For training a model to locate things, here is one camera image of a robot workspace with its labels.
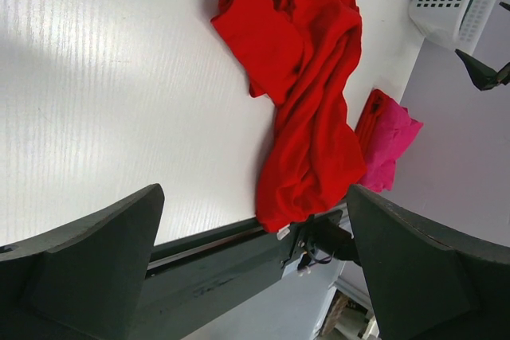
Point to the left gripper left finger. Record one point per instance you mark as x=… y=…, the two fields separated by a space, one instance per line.
x=81 y=280

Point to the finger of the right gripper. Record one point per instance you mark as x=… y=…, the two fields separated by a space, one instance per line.
x=483 y=77

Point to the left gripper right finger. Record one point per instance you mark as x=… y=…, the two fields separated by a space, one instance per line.
x=426 y=280

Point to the red t shirt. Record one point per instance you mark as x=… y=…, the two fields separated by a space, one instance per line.
x=300 y=54
x=375 y=106

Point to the folded pink t shirt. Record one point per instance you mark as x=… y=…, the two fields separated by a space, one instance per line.
x=394 y=132

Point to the folded red t shirt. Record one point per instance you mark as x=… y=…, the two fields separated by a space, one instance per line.
x=375 y=106

